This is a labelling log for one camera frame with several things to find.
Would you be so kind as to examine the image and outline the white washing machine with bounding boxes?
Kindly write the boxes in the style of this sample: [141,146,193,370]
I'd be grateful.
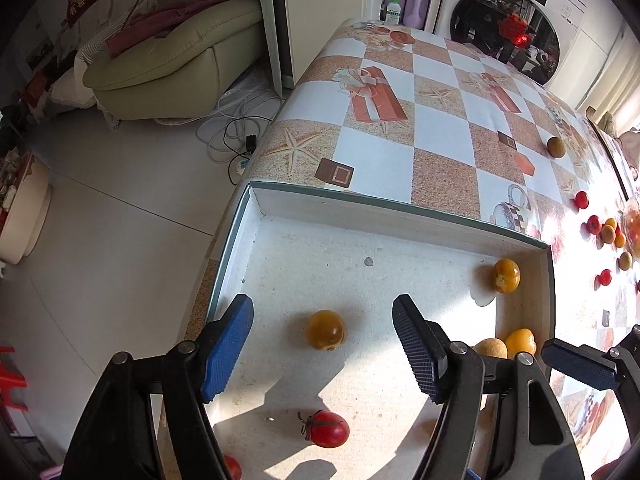
[432,0,626,111]

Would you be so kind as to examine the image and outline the white shallow tray box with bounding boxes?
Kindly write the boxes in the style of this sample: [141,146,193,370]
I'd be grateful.
[206,180,557,480]

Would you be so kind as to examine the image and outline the red tomato with stem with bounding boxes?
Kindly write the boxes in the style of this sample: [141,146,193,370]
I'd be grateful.
[298,410,350,449]

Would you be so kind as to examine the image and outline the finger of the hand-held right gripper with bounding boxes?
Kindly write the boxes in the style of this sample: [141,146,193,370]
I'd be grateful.
[541,337,623,392]

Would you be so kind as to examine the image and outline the long wooden board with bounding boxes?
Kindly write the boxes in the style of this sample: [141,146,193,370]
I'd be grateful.
[585,106,632,201]

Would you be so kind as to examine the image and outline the light green sofa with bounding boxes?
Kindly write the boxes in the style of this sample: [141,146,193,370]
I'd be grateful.
[75,0,266,121]

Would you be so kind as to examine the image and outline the clear glass bowl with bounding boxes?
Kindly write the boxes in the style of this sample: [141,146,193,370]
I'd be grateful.
[620,195,640,256]

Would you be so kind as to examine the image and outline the white cables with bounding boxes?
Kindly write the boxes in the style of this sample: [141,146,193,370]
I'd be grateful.
[195,85,286,166]

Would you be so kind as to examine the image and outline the white cabinet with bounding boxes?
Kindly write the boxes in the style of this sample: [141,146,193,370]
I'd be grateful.
[252,0,373,91]

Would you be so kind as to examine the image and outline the dark amber tomato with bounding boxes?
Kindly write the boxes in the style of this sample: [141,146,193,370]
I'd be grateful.
[306,310,347,352]

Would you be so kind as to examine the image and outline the maroon cloth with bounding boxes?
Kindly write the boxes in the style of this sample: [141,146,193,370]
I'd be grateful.
[107,0,231,58]

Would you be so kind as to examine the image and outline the red plastic stool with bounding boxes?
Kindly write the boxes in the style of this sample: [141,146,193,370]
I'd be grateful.
[0,345,28,411]

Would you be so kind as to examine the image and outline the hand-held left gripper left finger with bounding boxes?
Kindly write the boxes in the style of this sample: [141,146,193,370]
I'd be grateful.
[59,293,255,480]

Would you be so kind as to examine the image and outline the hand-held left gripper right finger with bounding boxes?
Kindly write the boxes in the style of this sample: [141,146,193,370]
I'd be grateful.
[392,293,587,480]

